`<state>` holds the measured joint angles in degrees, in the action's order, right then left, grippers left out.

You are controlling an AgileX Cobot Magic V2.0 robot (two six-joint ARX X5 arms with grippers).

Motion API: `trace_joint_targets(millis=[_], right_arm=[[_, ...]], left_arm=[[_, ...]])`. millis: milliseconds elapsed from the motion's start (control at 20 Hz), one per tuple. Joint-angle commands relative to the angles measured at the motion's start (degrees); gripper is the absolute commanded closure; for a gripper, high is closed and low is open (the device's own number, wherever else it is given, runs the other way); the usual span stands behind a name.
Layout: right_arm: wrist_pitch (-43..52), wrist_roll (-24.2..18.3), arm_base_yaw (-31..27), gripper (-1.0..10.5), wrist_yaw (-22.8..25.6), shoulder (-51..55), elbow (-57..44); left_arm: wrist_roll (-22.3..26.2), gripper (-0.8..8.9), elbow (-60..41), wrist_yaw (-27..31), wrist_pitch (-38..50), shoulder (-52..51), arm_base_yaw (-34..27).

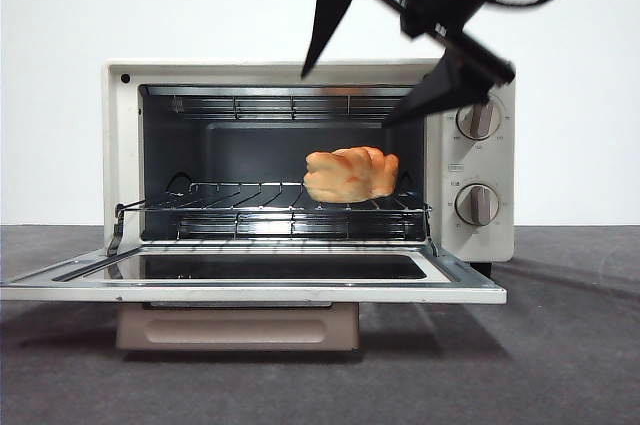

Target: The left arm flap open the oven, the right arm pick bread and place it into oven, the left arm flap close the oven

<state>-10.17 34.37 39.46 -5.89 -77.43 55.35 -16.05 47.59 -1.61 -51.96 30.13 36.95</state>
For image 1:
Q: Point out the cream Toshiba toaster oven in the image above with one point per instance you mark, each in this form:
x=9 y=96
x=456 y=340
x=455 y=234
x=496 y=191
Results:
x=120 y=155

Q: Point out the cream timer knob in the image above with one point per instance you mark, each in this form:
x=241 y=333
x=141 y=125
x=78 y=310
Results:
x=477 y=205

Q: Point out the golden bread loaf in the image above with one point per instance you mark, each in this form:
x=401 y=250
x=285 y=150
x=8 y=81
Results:
x=345 y=175

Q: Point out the cream temperature knob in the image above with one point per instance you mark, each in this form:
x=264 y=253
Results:
x=482 y=126

